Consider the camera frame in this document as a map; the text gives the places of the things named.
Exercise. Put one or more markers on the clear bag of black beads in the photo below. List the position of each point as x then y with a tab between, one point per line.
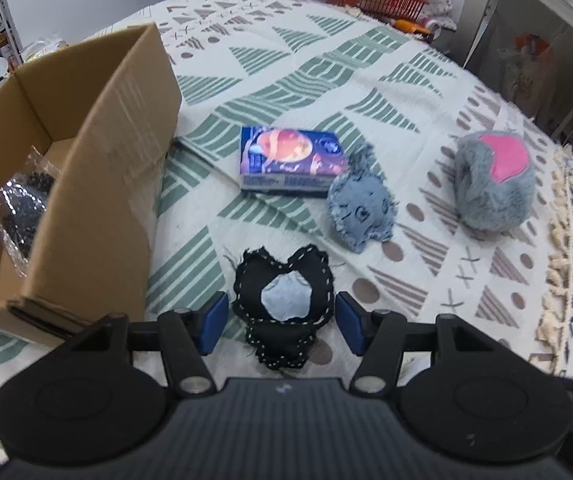
16	205

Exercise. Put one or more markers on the orange bottle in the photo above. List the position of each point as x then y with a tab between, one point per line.
409	25

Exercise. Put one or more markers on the brown cardboard box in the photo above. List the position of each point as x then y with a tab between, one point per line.
101	185

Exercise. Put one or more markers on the crumpled clear plastic bag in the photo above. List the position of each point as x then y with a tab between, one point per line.
41	47

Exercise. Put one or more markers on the white patterned cloth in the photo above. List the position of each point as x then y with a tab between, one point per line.
436	0

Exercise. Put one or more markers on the cream green patterned blanket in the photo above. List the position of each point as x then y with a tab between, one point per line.
316	75

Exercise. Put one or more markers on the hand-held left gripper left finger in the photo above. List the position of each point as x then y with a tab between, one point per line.
214	322

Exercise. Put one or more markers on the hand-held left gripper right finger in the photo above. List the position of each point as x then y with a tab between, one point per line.
350	327

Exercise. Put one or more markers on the blue tissue pack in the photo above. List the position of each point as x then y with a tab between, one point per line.
286	160

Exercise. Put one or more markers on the grey fluffy ball pink patch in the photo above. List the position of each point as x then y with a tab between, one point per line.
491	195

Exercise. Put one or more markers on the orange white plastic bag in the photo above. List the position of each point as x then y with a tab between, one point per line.
531	75

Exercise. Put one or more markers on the blue-grey denim plush toy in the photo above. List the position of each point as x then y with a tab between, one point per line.
361	207

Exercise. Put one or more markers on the black heart-shaped stitched pillow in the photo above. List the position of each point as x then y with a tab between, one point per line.
314	280

